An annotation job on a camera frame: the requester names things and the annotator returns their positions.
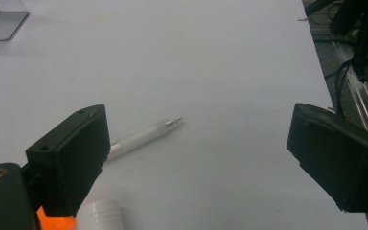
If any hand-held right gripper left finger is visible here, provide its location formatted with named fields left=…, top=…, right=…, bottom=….
left=25, top=103, right=111, bottom=219

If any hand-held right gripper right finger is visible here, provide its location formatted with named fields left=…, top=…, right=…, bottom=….
left=287, top=103, right=368, bottom=214

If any white glue stick green label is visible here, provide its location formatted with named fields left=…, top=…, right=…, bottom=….
left=76, top=199, right=126, bottom=230

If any white ballpoint pen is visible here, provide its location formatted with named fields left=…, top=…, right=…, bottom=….
left=106, top=116, right=183, bottom=161

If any clear plastic organiser box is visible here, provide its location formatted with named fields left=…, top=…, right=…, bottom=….
left=0, top=0, right=30, bottom=42

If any black equipment stand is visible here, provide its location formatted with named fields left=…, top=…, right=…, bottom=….
left=303, top=0, right=368, bottom=82

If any aluminium floor rail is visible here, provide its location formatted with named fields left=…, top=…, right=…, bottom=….
left=332, top=39, right=368, bottom=142

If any black floor cable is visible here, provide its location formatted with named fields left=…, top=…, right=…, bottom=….
left=324, top=58, right=357, bottom=118

